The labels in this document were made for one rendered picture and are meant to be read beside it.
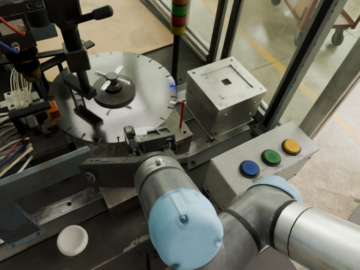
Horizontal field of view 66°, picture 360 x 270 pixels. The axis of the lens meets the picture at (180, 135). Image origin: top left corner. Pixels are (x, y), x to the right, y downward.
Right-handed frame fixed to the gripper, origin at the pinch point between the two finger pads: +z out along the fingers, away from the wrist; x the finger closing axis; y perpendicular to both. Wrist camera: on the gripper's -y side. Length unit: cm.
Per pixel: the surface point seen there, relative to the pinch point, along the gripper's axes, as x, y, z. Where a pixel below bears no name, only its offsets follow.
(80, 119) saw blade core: 2.4, -9.0, 11.2
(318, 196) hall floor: -83, 107, 53
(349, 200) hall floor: -87, 124, 47
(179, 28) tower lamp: 19.4, 24.0, 29.1
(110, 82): 9.6, -0.2, 13.7
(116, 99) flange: 5.1, 0.3, 13.3
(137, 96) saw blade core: 4.6, 5.9, 14.4
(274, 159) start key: -12.9, 33.9, -4.5
